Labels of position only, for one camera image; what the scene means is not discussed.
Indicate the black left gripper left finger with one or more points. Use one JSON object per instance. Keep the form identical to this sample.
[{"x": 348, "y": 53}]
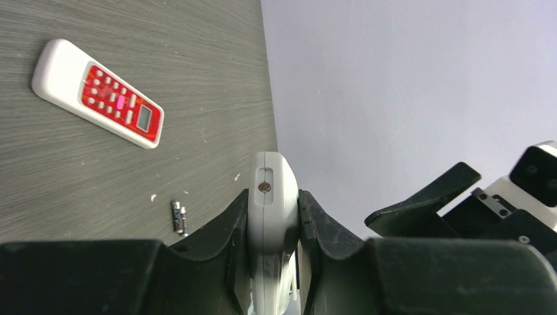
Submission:
[{"x": 204, "y": 273}]

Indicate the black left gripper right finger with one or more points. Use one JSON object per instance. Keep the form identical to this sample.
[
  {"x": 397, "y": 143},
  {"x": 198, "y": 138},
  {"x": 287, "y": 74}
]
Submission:
[{"x": 342, "y": 274}]

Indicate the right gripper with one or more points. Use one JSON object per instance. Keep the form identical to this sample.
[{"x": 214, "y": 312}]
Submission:
[{"x": 479, "y": 216}]

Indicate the aaa battery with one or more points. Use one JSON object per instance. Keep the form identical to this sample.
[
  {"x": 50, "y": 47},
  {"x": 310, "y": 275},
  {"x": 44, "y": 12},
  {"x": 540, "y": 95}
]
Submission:
[
  {"x": 183, "y": 222},
  {"x": 176, "y": 216}
]

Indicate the red and white remote control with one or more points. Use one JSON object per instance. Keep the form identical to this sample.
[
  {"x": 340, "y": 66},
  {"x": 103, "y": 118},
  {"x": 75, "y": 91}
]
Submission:
[{"x": 68, "y": 77}]

